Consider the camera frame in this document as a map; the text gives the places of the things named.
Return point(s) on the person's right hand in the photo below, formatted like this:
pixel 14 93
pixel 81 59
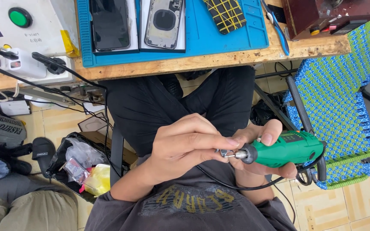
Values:
pixel 268 133

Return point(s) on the person's left hand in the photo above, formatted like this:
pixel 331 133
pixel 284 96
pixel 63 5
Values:
pixel 178 144

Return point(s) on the green rotary tool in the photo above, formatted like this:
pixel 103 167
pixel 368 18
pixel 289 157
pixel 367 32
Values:
pixel 287 149

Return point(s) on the black plastic bag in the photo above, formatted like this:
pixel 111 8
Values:
pixel 263 110

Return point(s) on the person's black trousers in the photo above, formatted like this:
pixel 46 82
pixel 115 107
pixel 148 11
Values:
pixel 159 106

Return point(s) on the black stool leg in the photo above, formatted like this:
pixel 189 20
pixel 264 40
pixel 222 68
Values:
pixel 117 154

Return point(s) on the person's grey printed shirt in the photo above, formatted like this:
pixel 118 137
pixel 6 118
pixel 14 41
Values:
pixel 188 208

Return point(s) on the blue green woven chair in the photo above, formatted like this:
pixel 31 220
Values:
pixel 336 106

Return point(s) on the yellow plastic bag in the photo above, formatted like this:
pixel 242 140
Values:
pixel 97 179

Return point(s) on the blue white toothbrush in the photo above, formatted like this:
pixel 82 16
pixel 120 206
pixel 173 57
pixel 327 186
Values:
pixel 279 30

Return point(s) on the blue silicone work mat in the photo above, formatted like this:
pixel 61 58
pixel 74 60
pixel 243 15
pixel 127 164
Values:
pixel 204 35

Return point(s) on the black rubbish bag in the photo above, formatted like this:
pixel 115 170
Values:
pixel 59 154

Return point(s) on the phone back housing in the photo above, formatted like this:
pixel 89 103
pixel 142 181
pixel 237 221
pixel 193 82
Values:
pixel 164 22

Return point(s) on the black yellow-lined phone case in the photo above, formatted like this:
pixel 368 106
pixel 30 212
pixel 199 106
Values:
pixel 225 14

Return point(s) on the brown metal machine box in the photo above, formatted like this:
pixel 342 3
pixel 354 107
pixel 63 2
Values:
pixel 326 14

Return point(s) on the black slipper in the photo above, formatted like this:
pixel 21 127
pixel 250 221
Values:
pixel 43 154

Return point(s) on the white power strip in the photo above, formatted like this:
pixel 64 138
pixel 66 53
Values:
pixel 61 75

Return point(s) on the black smartphone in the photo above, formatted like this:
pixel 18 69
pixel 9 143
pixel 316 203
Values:
pixel 109 24

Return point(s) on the black power plug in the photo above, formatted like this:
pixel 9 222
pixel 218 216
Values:
pixel 51 64

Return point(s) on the white flat device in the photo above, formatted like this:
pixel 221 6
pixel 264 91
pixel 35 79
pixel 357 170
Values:
pixel 14 107

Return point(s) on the white charger adapter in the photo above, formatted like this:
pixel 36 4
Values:
pixel 24 64

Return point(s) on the grey printed bag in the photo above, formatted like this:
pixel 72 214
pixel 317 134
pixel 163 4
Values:
pixel 5 130

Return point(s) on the white machine with green button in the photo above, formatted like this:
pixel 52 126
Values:
pixel 40 30

